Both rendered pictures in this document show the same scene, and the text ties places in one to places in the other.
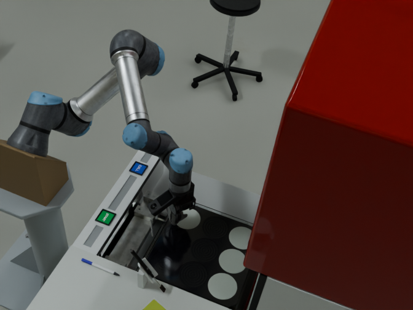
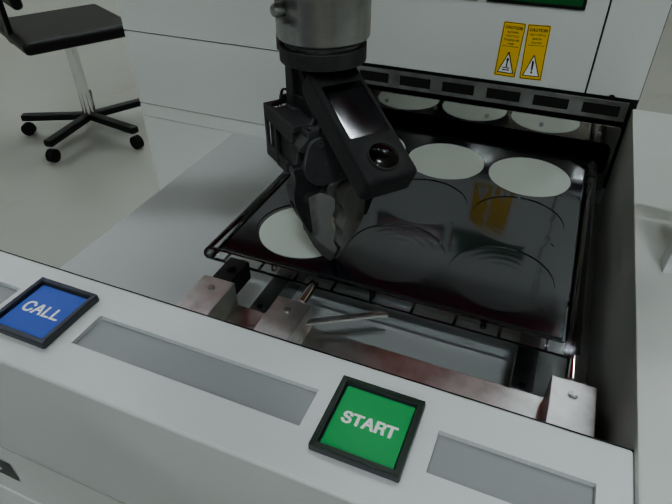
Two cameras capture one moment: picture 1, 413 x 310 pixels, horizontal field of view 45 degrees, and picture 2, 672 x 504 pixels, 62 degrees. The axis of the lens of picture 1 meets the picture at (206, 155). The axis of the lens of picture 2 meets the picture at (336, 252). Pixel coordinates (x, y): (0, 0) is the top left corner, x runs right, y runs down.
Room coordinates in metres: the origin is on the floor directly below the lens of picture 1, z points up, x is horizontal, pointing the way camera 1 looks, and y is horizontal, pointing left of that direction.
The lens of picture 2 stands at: (1.04, 0.53, 1.25)
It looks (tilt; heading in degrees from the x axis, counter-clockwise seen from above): 37 degrees down; 277
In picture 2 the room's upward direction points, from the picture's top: straight up
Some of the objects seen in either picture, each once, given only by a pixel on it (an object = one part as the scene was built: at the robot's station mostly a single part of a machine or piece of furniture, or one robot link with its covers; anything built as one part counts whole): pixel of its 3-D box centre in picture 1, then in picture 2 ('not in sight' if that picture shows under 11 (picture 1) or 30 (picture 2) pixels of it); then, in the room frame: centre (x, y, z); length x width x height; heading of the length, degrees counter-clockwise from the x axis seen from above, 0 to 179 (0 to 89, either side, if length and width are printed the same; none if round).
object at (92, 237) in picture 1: (123, 204); (208, 429); (1.17, 0.29, 0.89); 0.55 x 0.09 x 0.14; 164
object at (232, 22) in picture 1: (230, 38); not in sight; (3.24, -0.07, 0.35); 0.58 x 0.56 x 0.70; 74
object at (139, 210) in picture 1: (145, 213); (275, 339); (1.13, 0.20, 0.89); 0.08 x 0.03 x 0.03; 74
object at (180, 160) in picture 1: (180, 165); not in sight; (1.11, 0.08, 1.21); 0.09 x 0.08 x 0.11; 39
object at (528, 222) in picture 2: (204, 250); (423, 202); (1.00, -0.04, 0.90); 0.34 x 0.34 x 0.01; 74
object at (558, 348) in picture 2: (158, 233); (372, 296); (1.05, 0.14, 0.90); 0.38 x 0.01 x 0.01; 164
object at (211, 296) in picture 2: (154, 198); (198, 314); (1.21, 0.18, 0.89); 0.08 x 0.03 x 0.03; 74
